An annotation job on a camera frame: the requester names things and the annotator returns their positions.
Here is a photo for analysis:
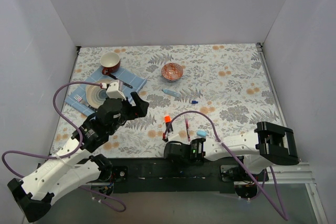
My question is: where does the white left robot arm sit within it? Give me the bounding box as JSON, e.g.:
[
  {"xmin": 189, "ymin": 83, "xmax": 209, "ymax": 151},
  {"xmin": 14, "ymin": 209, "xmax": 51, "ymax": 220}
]
[{"xmin": 7, "ymin": 92, "xmax": 149, "ymax": 222}]

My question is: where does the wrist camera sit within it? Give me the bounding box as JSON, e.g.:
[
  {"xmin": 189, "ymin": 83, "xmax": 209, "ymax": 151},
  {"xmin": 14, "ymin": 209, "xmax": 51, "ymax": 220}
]
[
  {"xmin": 162, "ymin": 132, "xmax": 179, "ymax": 143},
  {"xmin": 101, "ymin": 80, "xmax": 126, "ymax": 100}
]

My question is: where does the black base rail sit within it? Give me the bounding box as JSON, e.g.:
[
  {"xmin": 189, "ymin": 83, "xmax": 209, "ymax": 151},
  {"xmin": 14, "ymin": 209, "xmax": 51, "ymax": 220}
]
[{"xmin": 78, "ymin": 157, "xmax": 259, "ymax": 198}]

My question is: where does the blue checked cloth napkin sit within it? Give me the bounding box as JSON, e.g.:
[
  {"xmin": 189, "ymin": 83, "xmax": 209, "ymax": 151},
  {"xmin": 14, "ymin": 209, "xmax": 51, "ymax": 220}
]
[{"xmin": 65, "ymin": 66, "xmax": 148, "ymax": 121}]

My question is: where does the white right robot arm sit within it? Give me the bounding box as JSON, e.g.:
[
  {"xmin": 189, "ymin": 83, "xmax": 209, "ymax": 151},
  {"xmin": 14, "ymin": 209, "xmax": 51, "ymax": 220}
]
[{"xmin": 163, "ymin": 122, "xmax": 299, "ymax": 181}]

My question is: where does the orange patterned bowl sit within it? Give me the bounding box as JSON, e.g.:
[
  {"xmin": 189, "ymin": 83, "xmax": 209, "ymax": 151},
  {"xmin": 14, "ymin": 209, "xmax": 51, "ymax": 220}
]
[{"xmin": 161, "ymin": 62, "xmax": 184, "ymax": 81}]

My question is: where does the orange pen cap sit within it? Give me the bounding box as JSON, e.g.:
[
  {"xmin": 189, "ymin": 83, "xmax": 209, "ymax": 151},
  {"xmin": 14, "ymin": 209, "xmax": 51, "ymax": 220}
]
[{"xmin": 164, "ymin": 115, "xmax": 171, "ymax": 123}]

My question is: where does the black handled knife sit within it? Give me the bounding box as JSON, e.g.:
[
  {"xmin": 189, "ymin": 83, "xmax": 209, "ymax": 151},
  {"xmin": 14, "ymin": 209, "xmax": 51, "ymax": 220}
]
[{"xmin": 108, "ymin": 73, "xmax": 133, "ymax": 89}]

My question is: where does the red brown ceramic mug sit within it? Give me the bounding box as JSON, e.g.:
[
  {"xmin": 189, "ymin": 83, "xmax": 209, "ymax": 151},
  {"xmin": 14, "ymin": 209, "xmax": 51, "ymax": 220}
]
[{"xmin": 100, "ymin": 52, "xmax": 121, "ymax": 75}]

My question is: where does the floral tablecloth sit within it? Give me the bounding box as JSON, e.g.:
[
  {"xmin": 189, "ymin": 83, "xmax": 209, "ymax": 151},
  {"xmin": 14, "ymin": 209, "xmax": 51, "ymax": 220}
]
[{"xmin": 51, "ymin": 43, "xmax": 292, "ymax": 158}]

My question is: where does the light blue marker pen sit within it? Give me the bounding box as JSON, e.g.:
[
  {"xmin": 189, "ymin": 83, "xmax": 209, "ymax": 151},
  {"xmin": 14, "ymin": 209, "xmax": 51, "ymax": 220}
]
[{"xmin": 162, "ymin": 89, "xmax": 181, "ymax": 98}]

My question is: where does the pink pen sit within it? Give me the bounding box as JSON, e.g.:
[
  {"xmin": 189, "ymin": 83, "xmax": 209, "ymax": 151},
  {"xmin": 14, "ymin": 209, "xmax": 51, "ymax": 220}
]
[{"xmin": 184, "ymin": 114, "xmax": 191, "ymax": 142}]

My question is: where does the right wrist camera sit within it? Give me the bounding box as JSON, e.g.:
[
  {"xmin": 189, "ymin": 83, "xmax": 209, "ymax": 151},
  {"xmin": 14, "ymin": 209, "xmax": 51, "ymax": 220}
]
[{"xmin": 162, "ymin": 132, "xmax": 179, "ymax": 143}]

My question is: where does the light blue pen cap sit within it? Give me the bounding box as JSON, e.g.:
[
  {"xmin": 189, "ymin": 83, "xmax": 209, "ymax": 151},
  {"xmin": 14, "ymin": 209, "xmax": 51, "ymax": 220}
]
[{"xmin": 196, "ymin": 130, "xmax": 207, "ymax": 138}]

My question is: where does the silver fork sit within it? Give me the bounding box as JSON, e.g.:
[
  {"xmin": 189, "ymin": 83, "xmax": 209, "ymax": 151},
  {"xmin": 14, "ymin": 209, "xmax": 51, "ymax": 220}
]
[{"xmin": 74, "ymin": 95, "xmax": 91, "ymax": 108}]

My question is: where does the beige blue ringed plate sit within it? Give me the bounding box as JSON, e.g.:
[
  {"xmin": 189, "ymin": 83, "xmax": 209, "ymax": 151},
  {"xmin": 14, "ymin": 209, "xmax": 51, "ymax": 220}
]
[{"xmin": 86, "ymin": 79, "xmax": 123, "ymax": 109}]

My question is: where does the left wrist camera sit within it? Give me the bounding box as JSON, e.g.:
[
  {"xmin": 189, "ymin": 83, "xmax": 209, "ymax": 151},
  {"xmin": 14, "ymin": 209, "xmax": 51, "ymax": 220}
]
[{"xmin": 101, "ymin": 80, "xmax": 126, "ymax": 100}]

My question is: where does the black orange marker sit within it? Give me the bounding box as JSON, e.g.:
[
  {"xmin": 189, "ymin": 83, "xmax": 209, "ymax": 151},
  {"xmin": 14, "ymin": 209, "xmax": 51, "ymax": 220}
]
[{"xmin": 166, "ymin": 122, "xmax": 173, "ymax": 133}]

